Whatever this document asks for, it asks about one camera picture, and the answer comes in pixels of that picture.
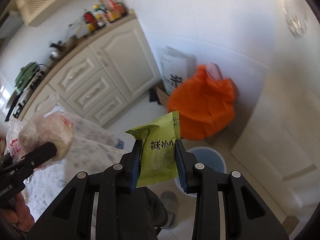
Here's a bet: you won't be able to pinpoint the clear plastic trash bag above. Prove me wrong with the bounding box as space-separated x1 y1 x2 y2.
6 92 74 169

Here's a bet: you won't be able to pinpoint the green snack wrapper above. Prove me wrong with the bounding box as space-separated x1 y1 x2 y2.
126 111 181 187

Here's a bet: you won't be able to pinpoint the blue trash bin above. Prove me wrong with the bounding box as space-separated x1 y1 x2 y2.
174 141 227 198

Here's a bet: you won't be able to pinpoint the cream lower kitchen cabinets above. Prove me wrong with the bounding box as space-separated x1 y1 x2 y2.
18 14 161 126

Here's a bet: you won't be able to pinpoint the left hand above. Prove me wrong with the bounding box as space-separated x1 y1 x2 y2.
1 193 35 232

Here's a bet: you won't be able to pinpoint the black trouser leg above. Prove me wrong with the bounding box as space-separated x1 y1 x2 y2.
119 187 168 240

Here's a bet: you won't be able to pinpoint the black gas stove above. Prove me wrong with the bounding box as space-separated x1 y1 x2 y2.
4 64 50 122

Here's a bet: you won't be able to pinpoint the blue white patterned tablecloth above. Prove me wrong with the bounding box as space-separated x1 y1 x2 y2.
24 113 125 220

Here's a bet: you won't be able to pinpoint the white door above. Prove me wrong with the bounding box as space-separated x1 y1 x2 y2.
232 0 319 217

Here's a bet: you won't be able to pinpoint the grey slipper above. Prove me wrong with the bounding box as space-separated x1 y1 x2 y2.
161 191 179 230

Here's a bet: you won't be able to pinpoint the green electric cooker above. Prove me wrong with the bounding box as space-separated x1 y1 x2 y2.
15 62 39 93

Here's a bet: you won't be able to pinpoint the cardboard box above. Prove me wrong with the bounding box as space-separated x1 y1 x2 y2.
155 82 170 107

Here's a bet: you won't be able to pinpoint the dark soy sauce bottle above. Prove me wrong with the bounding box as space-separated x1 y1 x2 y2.
84 10 99 33

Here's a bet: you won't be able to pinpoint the white rice sack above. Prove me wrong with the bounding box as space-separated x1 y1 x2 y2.
160 47 196 95

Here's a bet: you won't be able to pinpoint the cluster of condiment bottles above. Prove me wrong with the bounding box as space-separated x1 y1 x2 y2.
93 0 128 24

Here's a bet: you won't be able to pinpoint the steel wok with handle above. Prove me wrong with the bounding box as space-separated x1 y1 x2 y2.
49 35 78 61

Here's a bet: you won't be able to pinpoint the silver door handle plate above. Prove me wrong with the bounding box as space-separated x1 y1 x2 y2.
284 0 308 38

